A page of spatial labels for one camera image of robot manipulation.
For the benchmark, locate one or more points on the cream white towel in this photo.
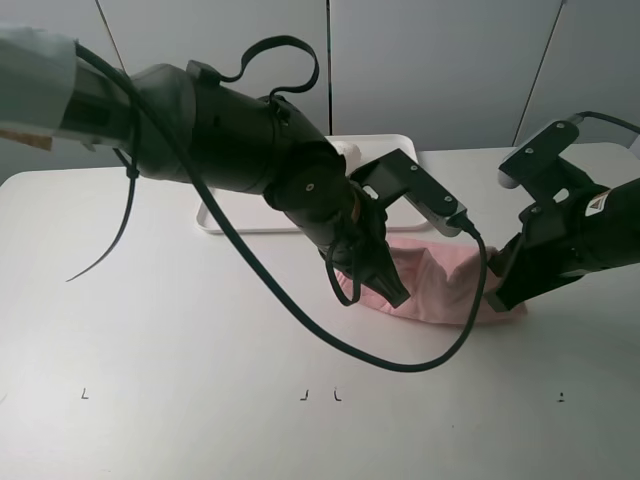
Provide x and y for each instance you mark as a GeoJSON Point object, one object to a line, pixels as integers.
{"type": "Point", "coordinates": [351, 154]}

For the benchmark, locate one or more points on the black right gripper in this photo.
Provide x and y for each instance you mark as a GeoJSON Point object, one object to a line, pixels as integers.
{"type": "Point", "coordinates": [552, 245]}

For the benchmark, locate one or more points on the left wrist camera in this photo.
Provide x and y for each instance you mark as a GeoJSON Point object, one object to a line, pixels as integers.
{"type": "Point", "coordinates": [395, 175]}

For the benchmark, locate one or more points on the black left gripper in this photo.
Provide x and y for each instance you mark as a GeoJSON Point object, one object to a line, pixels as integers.
{"type": "Point", "coordinates": [340, 218]}

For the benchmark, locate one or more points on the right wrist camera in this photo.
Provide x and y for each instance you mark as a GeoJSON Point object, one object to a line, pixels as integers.
{"type": "Point", "coordinates": [537, 155]}

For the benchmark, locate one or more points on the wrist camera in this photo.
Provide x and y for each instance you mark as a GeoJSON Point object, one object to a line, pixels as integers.
{"type": "Point", "coordinates": [395, 175]}
{"type": "Point", "coordinates": [537, 155]}

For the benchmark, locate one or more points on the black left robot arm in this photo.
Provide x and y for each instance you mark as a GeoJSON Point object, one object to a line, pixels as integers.
{"type": "Point", "coordinates": [189, 126]}

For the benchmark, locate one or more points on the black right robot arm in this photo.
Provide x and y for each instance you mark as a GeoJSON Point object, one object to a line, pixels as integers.
{"type": "Point", "coordinates": [594, 229]}

